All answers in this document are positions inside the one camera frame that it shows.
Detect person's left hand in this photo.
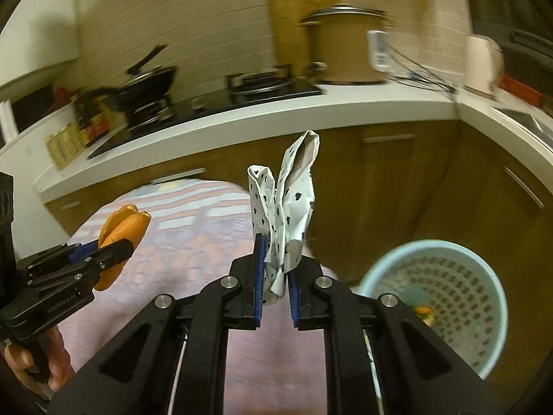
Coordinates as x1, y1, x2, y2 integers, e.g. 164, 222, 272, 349
0, 326, 75, 399

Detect wooden cutting board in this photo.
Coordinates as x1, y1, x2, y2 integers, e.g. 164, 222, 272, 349
265, 0, 340, 81

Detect black wok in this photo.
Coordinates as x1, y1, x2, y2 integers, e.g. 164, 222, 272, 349
93, 44, 179, 115

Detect orange peel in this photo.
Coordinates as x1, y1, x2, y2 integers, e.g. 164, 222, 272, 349
94, 204, 152, 291

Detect metal cabinet handle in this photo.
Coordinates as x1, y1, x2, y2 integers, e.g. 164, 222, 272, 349
362, 134, 415, 144
503, 166, 545, 208
149, 168, 207, 184

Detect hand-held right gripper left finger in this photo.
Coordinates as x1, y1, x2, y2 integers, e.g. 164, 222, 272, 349
47, 232, 271, 415

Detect black cables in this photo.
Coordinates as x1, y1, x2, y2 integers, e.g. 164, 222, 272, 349
386, 47, 459, 117

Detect dark sauce bottles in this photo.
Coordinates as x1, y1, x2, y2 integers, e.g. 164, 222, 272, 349
75, 95, 117, 143

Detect steel sink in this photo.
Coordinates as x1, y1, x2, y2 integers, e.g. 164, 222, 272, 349
493, 106, 553, 139

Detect black gas stove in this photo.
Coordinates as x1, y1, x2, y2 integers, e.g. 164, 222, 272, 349
86, 67, 325, 160

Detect white spotted paper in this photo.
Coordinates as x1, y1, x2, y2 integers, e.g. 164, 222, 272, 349
247, 130, 321, 307

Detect white electric kettle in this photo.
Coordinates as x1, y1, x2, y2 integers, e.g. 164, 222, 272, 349
464, 34, 504, 96

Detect wooden base cabinet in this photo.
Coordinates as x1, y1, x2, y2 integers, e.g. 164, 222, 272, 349
43, 119, 553, 295

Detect large pot with metal lid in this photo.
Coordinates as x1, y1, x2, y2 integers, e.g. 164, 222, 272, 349
301, 5, 387, 85

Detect pink patterned tablecloth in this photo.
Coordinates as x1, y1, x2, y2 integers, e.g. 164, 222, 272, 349
56, 179, 342, 415

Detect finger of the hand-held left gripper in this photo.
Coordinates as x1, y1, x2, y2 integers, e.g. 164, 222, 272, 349
96, 238, 135, 274
67, 241, 103, 266

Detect orange food scrap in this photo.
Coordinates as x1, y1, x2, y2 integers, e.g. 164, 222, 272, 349
412, 305, 435, 328

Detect light blue plastic waste basket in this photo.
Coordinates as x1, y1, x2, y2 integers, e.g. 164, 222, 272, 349
356, 239, 508, 381

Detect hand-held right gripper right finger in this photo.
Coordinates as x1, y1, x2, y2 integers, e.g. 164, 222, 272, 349
287, 257, 504, 415

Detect woven yellow basket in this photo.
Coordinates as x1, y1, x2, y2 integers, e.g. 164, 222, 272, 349
45, 123, 85, 169

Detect dark window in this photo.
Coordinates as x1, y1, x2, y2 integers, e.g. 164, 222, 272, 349
458, 0, 553, 65

